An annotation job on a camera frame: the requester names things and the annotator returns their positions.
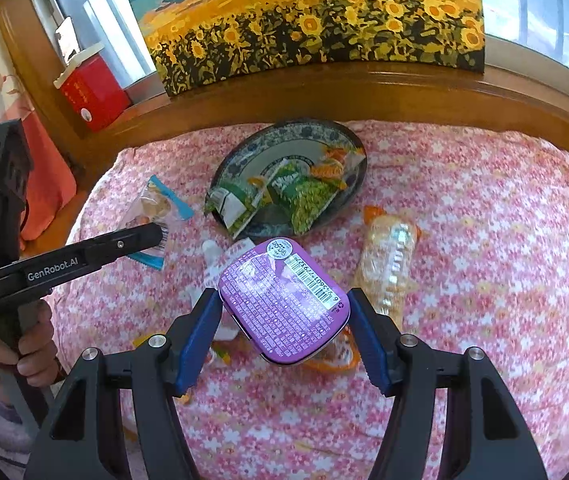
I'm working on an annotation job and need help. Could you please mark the orange gummy candy packet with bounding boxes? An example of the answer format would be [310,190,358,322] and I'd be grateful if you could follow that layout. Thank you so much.
[315,144,365,191]

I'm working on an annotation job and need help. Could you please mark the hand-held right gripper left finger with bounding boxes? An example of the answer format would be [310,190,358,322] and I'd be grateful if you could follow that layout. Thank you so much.
[23,287,224,480]

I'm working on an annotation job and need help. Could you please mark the blue patterned ceramic plate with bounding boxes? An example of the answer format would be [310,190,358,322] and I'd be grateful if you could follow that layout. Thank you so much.
[213,119,368,238]

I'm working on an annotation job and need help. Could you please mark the large green pea packet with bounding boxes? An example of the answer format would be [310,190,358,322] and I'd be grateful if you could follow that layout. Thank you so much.
[264,159,345,236]

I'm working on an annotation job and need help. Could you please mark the sunflower field painting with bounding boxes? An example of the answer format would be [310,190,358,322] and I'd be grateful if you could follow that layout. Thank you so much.
[114,0,486,98]

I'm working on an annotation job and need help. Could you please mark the orange jelly packet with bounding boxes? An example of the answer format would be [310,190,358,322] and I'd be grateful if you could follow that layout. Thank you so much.
[299,327,363,373]

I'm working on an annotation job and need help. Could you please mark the pink orange curtain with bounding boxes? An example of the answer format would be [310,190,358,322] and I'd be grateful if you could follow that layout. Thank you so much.
[0,40,78,251]

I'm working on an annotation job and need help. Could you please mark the small green snack packet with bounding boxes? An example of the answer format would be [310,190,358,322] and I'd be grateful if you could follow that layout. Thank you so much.
[204,180,272,241]

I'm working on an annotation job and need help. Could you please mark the person's left hand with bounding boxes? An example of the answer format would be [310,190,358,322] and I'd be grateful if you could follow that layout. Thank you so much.
[0,302,62,387]

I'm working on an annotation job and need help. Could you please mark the pink floral blanket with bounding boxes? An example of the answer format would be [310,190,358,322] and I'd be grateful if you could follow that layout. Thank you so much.
[44,120,569,480]

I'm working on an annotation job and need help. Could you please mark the small upright card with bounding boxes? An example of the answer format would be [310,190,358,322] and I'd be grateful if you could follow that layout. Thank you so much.
[54,16,79,61]

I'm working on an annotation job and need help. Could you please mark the red box white lid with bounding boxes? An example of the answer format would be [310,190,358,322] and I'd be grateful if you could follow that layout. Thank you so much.
[53,42,131,133]

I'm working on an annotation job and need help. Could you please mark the clear cracker pack orange ends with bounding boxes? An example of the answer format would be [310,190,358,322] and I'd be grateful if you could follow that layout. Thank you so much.
[352,205,424,331]

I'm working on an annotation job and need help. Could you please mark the wooden window ledge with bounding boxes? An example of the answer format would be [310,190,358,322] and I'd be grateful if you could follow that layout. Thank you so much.
[0,0,569,201]

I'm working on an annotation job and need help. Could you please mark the white framed window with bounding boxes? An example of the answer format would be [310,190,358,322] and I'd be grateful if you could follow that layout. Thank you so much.
[22,0,569,96]

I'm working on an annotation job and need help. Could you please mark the purple candy tin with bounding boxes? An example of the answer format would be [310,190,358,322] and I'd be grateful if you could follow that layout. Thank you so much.
[218,237,351,366]

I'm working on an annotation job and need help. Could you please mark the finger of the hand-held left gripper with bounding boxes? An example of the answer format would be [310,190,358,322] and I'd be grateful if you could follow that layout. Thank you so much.
[84,223,163,267]

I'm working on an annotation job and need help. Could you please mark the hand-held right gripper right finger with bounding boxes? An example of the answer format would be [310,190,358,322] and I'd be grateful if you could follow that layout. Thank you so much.
[347,287,550,480]

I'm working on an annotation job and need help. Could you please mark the blue-edged cookie packet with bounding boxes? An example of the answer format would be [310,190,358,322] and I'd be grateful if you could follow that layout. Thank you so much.
[125,175,195,272]

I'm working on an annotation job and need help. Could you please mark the pink white drink pouch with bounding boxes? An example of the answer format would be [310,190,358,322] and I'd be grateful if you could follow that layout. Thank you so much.
[199,239,256,341]

